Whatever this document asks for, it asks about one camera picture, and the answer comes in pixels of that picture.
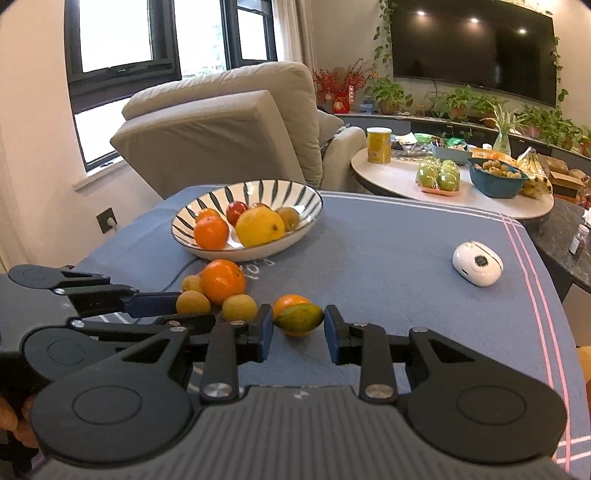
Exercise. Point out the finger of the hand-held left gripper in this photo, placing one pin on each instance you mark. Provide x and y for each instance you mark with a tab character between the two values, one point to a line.
157	304
198	323

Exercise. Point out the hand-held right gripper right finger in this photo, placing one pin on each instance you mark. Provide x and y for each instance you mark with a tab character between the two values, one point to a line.
332	332

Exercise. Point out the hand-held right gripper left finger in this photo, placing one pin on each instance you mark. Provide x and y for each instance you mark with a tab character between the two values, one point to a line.
265	332

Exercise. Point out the small green mango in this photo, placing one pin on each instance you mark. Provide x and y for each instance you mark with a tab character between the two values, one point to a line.
298	321

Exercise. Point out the large orange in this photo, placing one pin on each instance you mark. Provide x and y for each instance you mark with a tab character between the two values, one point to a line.
223	280
211	233

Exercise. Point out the small orange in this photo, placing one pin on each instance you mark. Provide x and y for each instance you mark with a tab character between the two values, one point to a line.
288	302
207	213

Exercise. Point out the large yellow lemon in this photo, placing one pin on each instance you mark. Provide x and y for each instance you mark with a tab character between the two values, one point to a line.
260	227

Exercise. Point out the striped ceramic bowl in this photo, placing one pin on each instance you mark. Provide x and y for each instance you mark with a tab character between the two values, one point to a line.
277	189

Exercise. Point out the teal basket of brown fruits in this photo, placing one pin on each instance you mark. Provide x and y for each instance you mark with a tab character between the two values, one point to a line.
496	184

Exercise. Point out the person's left hand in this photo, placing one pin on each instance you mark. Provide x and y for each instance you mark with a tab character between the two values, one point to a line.
18	424

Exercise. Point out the small yellow fruit right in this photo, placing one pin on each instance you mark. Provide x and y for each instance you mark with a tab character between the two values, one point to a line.
239	308

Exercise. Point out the blue tablecloth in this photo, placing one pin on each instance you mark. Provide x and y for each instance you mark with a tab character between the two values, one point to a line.
392	230

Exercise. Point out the white oval device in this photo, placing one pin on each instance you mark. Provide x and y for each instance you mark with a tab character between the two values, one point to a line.
477	264

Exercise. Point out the round white side table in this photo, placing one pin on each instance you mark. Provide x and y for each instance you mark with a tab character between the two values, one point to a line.
397	177

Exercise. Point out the beige armchair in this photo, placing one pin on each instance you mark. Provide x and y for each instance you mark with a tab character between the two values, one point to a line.
207	124

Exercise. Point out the pack of green apples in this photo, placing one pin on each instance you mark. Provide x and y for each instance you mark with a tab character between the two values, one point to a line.
438	177

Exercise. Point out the yellow can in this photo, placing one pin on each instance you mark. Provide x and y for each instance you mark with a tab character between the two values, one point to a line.
379	145

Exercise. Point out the small blue basket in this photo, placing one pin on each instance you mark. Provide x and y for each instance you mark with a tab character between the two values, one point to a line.
450	154

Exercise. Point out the dark television cabinet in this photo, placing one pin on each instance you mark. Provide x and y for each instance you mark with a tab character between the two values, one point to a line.
415	123

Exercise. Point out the dark marble table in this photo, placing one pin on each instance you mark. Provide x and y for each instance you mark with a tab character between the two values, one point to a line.
549	230

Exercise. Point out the red flower arrangement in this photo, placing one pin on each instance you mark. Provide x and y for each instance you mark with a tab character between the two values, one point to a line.
340	90

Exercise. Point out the row of potted plants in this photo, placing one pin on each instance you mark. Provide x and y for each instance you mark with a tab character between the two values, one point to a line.
388	94

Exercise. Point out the spider plant in glass vase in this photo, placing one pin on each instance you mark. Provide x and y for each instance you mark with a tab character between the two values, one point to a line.
502	141

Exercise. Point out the banana bunch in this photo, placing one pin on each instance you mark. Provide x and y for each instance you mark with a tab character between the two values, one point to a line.
533	173

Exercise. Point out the small glass jar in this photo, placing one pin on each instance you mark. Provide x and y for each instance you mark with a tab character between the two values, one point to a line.
579	240

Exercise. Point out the black framed window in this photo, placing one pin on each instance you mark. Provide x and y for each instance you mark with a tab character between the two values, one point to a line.
115	37
249	32

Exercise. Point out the cardboard box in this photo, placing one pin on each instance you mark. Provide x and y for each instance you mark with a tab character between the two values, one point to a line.
565	177

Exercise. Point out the white curtain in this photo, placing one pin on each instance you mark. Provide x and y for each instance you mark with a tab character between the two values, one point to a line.
298	41

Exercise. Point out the hanging green vine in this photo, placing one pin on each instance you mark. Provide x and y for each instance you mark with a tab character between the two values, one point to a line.
382	32
558	69

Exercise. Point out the black television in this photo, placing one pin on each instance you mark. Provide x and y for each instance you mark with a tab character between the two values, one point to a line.
471	41

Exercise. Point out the black wall socket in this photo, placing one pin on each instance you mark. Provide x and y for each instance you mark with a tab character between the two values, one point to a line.
107	220

